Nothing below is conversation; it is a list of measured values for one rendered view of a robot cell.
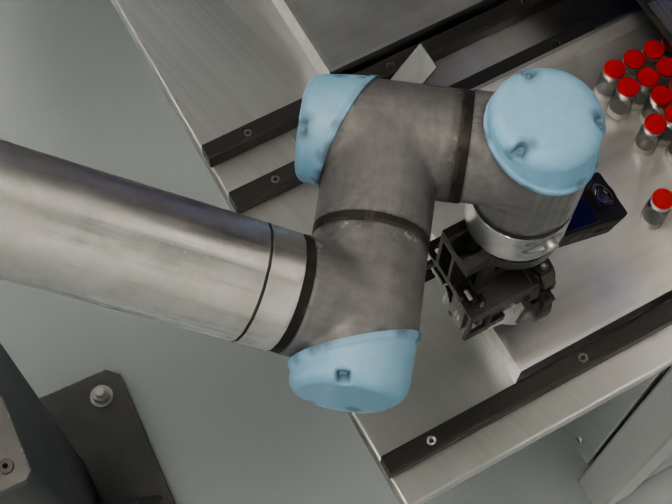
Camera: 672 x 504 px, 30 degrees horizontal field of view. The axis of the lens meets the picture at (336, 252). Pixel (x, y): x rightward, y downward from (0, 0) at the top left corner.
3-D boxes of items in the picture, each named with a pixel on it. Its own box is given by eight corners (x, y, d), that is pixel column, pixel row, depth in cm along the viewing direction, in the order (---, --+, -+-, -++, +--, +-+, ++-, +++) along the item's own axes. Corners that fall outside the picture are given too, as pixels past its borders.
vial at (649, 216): (654, 205, 118) (665, 184, 114) (667, 224, 117) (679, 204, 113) (634, 215, 117) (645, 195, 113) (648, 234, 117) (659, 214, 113)
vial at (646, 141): (646, 133, 121) (658, 109, 117) (659, 150, 120) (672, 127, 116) (627, 142, 120) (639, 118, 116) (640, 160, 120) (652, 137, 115)
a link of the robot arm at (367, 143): (282, 197, 77) (461, 221, 76) (309, 43, 81) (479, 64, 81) (285, 249, 84) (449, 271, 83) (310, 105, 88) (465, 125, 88)
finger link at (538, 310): (494, 294, 107) (508, 253, 99) (511, 284, 107) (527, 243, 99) (523, 339, 105) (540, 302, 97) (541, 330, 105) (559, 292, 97)
